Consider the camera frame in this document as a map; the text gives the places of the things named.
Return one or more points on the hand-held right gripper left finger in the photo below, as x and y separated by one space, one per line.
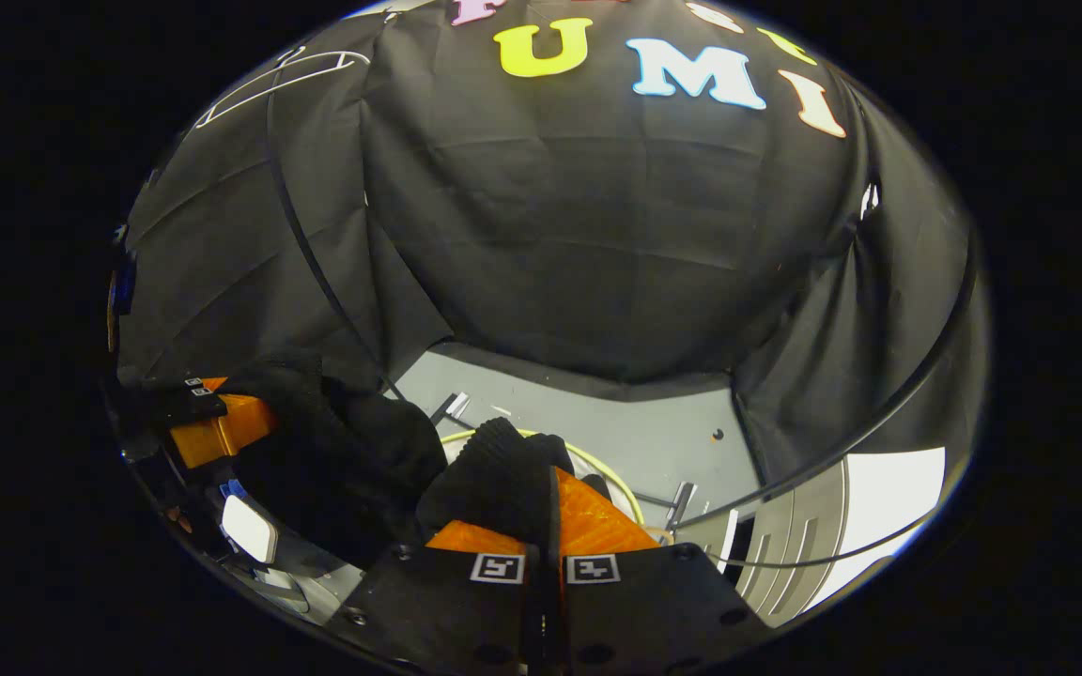
447 620

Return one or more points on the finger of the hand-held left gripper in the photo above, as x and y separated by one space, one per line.
222 432

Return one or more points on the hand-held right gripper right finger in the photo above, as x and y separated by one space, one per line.
654 620

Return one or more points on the black knit jacket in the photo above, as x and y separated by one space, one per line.
353 469

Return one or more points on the white plastic clothes hanger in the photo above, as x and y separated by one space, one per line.
278 92

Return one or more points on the white panel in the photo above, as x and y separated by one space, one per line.
879 507

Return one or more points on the black backdrop cloth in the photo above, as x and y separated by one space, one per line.
597 235

